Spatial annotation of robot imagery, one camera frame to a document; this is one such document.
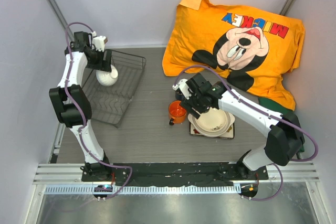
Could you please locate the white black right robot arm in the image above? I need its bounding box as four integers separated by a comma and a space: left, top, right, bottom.
173, 73, 304, 179

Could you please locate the large white oval dish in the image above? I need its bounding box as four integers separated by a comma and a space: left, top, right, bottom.
193, 112, 235, 135

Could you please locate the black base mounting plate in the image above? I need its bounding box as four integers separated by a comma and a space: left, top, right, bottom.
80, 162, 268, 187

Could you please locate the orange Mickey pillow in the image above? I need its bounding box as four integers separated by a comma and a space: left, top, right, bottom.
162, 0, 305, 110

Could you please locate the blue mug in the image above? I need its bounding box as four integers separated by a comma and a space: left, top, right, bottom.
175, 89, 184, 101

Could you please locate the black wire dish rack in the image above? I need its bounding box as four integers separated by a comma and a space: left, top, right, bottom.
82, 49, 146, 127

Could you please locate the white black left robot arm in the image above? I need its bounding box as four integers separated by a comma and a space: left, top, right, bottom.
49, 31, 118, 182

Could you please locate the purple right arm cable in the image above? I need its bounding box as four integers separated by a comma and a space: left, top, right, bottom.
173, 66, 319, 201

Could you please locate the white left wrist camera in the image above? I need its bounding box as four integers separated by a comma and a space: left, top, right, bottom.
92, 36, 108, 52

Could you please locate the aluminium frame rail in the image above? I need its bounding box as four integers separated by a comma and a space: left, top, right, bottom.
33, 162, 320, 184

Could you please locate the white ribbed bowl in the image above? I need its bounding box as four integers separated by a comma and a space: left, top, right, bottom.
96, 65, 119, 87

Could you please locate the orange mug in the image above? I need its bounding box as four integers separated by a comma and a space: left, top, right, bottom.
168, 100, 187, 125

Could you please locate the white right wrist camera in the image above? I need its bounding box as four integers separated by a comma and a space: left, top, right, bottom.
172, 79, 192, 100

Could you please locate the square floral plate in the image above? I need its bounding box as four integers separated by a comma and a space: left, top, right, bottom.
187, 114, 235, 139

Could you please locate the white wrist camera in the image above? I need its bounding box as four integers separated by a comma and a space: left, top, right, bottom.
92, 36, 108, 52
172, 79, 192, 100

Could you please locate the white slotted cable duct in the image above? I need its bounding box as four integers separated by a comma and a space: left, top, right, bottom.
45, 184, 241, 195

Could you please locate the small cream plate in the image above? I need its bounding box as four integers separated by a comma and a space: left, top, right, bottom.
194, 108, 229, 132

